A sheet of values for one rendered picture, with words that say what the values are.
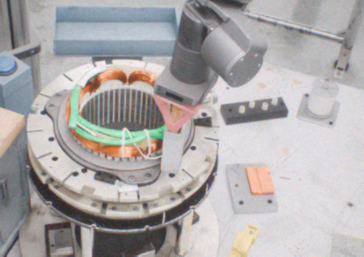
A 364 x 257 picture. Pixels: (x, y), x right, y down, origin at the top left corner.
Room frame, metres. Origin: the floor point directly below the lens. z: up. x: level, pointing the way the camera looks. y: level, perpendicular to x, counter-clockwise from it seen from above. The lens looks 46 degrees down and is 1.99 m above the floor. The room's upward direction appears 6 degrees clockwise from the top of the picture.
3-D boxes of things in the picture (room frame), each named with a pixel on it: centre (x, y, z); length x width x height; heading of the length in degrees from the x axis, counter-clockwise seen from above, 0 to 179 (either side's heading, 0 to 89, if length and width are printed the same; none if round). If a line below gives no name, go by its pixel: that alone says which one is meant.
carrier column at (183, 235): (0.82, -0.03, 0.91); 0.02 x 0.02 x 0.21
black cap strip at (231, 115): (1.24, -0.17, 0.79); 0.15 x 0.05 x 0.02; 109
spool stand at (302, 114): (1.27, -0.32, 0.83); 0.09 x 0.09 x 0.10; 76
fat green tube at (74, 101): (0.85, 0.16, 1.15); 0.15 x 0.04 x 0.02; 168
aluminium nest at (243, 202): (1.01, -0.16, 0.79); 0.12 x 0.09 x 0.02; 11
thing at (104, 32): (1.16, 0.15, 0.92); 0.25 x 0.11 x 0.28; 100
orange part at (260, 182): (1.02, -0.18, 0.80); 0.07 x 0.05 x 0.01; 11
